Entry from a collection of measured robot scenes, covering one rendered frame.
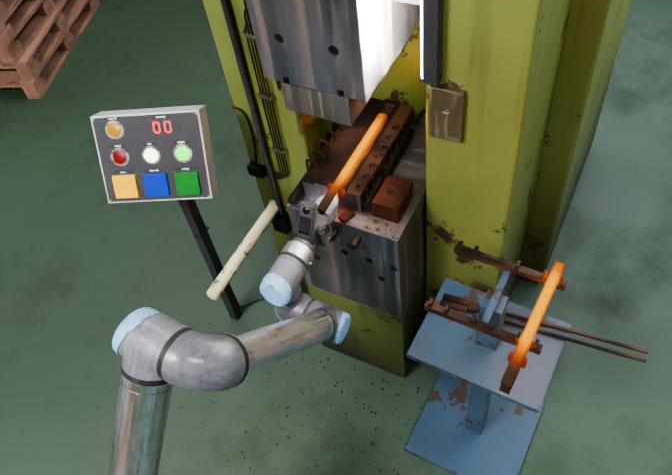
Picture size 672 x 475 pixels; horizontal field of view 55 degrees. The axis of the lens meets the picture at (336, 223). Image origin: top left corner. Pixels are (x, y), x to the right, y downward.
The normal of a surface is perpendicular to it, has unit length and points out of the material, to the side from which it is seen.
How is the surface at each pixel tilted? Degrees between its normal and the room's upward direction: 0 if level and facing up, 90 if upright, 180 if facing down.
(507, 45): 90
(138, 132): 60
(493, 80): 90
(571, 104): 90
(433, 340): 0
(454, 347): 0
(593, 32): 90
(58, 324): 0
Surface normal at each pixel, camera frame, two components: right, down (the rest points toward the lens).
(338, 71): -0.44, 0.72
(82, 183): -0.11, -0.62
